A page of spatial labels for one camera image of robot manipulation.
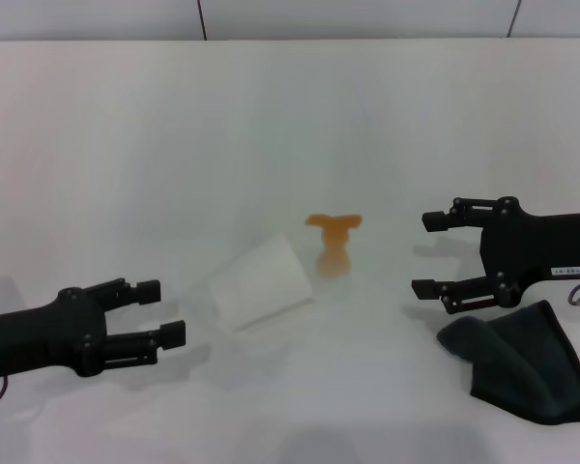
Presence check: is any dark blue rag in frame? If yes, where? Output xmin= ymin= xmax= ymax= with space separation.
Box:
xmin=436 ymin=299 xmax=580 ymax=427

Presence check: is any white paper cup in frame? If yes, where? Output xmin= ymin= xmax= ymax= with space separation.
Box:
xmin=192 ymin=231 xmax=316 ymax=333

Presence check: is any brown water stain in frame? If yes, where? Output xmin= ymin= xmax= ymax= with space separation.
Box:
xmin=304 ymin=213 xmax=364 ymax=280

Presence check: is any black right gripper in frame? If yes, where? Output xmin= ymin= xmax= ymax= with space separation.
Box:
xmin=410 ymin=195 xmax=580 ymax=314

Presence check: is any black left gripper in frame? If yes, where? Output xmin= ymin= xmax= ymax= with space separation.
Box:
xmin=0 ymin=276 xmax=188 ymax=379

